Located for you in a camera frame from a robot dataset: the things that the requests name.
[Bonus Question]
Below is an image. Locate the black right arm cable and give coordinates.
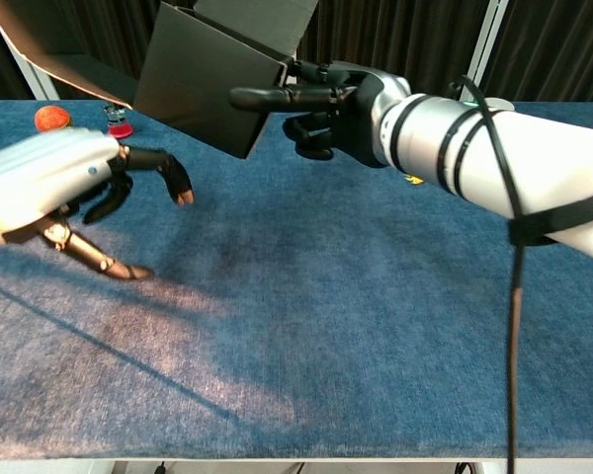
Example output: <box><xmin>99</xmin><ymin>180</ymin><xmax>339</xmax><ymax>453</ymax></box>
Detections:
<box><xmin>444</xmin><ymin>73</ymin><xmax>593</xmax><ymax>474</ymax></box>

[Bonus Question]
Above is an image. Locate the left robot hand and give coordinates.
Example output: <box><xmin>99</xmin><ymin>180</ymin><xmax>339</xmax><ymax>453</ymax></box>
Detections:
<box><xmin>0</xmin><ymin>126</ymin><xmax>197</xmax><ymax>282</ymax></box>

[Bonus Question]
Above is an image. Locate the black foldable cardboard box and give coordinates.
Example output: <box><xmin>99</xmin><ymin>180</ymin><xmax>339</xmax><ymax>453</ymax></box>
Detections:
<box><xmin>0</xmin><ymin>0</ymin><xmax>320</xmax><ymax>160</ymax></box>

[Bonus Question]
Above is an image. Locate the small figure on red base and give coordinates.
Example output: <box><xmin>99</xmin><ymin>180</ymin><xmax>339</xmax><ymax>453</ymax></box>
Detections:
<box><xmin>102</xmin><ymin>101</ymin><xmax>134</xmax><ymax>138</ymax></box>

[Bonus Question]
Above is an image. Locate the white frame post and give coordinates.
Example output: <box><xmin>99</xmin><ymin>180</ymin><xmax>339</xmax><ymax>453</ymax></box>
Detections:
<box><xmin>22</xmin><ymin>57</ymin><xmax>60</xmax><ymax>100</ymax></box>
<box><xmin>466</xmin><ymin>0</ymin><xmax>508</xmax><ymax>99</ymax></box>

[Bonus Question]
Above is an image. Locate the black pleated curtain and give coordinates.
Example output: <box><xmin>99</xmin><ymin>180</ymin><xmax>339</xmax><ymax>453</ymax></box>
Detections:
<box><xmin>0</xmin><ymin>0</ymin><xmax>593</xmax><ymax>105</ymax></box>

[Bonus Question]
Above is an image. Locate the orange ball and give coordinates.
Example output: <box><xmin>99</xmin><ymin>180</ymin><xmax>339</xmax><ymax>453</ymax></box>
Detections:
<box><xmin>34</xmin><ymin>105</ymin><xmax>73</xmax><ymax>133</ymax></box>

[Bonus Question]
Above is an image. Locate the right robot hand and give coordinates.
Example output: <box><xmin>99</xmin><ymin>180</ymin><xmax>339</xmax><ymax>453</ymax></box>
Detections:
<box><xmin>229</xmin><ymin>59</ymin><xmax>412</xmax><ymax>169</ymax></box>

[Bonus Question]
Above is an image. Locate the blue cloth-covered table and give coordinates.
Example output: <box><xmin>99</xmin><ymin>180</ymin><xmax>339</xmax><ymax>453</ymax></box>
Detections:
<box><xmin>0</xmin><ymin>98</ymin><xmax>593</xmax><ymax>463</ymax></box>

